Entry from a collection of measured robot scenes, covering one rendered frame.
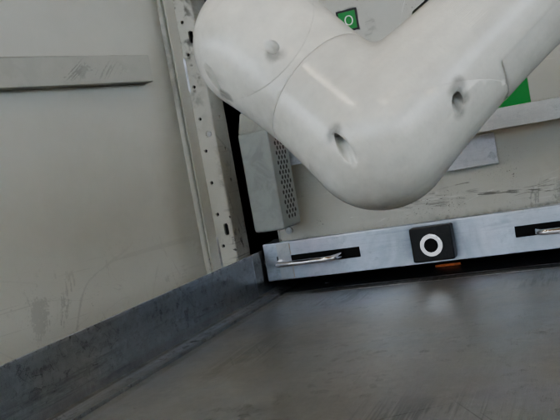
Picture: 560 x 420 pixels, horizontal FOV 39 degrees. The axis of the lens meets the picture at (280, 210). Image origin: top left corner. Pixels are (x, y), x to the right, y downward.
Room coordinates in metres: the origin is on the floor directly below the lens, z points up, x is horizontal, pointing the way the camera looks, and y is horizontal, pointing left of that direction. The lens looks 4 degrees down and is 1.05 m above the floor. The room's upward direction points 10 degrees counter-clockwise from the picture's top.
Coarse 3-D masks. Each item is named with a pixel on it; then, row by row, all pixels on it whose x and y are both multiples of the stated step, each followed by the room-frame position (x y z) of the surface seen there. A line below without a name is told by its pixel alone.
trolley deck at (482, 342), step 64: (256, 320) 1.03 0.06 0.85; (320, 320) 0.96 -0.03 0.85; (384, 320) 0.90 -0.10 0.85; (448, 320) 0.84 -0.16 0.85; (512, 320) 0.79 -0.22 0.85; (192, 384) 0.77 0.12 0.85; (256, 384) 0.73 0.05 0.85; (320, 384) 0.69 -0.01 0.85; (384, 384) 0.66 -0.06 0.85; (448, 384) 0.63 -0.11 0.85; (512, 384) 0.60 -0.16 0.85
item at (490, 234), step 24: (480, 216) 1.10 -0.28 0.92; (504, 216) 1.08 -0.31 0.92; (528, 216) 1.07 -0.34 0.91; (552, 216) 1.06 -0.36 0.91; (288, 240) 1.22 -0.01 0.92; (312, 240) 1.19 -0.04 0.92; (336, 240) 1.18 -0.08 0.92; (360, 240) 1.16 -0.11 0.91; (384, 240) 1.15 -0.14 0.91; (408, 240) 1.14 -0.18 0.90; (456, 240) 1.11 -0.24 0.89; (480, 240) 1.10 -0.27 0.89; (504, 240) 1.09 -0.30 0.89; (528, 240) 1.07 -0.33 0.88; (552, 240) 1.06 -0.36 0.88; (312, 264) 1.20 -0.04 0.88; (336, 264) 1.18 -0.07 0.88; (360, 264) 1.17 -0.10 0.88; (384, 264) 1.15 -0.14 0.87; (408, 264) 1.14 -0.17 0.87
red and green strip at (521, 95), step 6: (522, 84) 1.07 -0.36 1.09; (516, 90) 1.08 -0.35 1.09; (522, 90) 1.08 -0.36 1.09; (528, 90) 1.07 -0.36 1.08; (510, 96) 1.08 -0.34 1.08; (516, 96) 1.08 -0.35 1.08; (522, 96) 1.08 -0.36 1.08; (528, 96) 1.07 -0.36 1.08; (504, 102) 1.09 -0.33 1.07; (510, 102) 1.08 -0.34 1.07; (516, 102) 1.08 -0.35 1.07; (522, 102) 1.08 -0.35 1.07
